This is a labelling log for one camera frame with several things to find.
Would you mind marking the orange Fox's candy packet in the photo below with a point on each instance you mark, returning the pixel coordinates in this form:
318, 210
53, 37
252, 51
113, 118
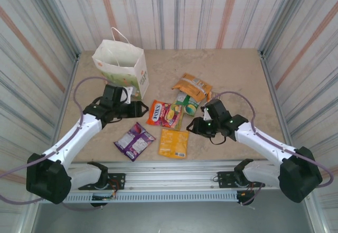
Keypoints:
155, 111

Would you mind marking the green snack packet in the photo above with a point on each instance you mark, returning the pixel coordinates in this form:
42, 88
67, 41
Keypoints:
190, 107

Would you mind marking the red yellow fruit candy packet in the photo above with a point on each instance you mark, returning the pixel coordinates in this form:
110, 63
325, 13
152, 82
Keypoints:
173, 114

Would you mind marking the yellow-orange snack packet with barcode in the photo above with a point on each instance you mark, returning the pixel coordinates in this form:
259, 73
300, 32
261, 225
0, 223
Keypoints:
173, 143

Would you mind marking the purple snack packet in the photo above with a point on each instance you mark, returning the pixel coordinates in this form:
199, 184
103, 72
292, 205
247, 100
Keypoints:
134, 141

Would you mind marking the orange snack packet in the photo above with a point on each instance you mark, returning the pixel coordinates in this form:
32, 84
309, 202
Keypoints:
192, 86

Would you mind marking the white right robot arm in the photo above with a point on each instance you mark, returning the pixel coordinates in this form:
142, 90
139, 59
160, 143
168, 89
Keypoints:
269, 151

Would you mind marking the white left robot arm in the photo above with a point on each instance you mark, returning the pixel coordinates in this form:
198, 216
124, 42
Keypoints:
74, 135

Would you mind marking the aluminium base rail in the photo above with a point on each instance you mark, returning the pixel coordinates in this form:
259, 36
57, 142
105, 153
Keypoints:
169, 176

